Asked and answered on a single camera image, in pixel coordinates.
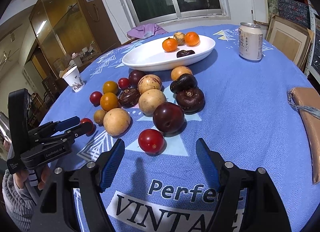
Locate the patterned paper cup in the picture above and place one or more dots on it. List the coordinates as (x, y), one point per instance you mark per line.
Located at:
(74, 79)

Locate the purple garment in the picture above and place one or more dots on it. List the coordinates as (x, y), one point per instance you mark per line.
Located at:
(147, 31)

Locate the white drink can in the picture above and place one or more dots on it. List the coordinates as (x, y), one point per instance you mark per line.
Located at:
(250, 43)

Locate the small dark plum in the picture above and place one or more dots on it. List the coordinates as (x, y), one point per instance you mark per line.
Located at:
(135, 77)

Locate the blue printed tablecloth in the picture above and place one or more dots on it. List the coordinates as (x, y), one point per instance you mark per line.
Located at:
(240, 112)

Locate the person's left forearm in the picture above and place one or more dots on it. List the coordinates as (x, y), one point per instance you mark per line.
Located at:
(17, 204)

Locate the white oval plate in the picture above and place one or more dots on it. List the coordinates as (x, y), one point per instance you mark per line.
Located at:
(150, 58)

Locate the wooden glass cabinet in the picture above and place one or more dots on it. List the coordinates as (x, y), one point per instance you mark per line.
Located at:
(65, 17)

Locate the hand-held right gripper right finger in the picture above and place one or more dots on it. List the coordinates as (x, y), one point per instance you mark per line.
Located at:
(206, 159)

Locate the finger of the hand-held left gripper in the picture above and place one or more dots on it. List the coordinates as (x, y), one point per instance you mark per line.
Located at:
(67, 122)
(82, 130)

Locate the mandarin orange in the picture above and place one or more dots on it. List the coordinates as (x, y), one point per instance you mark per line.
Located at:
(192, 39)
(170, 45)

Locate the person's left hand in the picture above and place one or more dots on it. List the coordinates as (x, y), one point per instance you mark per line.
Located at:
(45, 174)

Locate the yellow-orange tomato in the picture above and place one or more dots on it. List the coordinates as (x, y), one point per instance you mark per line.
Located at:
(110, 88)
(109, 101)

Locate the small tan longan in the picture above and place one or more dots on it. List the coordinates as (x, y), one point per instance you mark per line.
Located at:
(99, 115)

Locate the cardboard box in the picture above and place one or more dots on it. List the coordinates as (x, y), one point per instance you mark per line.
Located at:
(287, 42)

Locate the large dark plum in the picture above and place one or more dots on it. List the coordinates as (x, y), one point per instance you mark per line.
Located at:
(168, 117)

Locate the speckled yellow fruit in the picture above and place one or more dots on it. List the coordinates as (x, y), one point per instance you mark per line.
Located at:
(179, 37)

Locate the tan round fruit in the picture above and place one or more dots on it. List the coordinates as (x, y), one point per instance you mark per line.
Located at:
(151, 103)
(116, 122)
(149, 84)

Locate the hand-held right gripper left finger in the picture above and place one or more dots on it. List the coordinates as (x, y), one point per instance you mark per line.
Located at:
(112, 164)

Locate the round orange-yellow fruit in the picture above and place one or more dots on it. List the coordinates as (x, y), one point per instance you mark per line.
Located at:
(180, 71)

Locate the small red cherry tomato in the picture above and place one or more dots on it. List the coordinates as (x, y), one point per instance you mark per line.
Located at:
(123, 83)

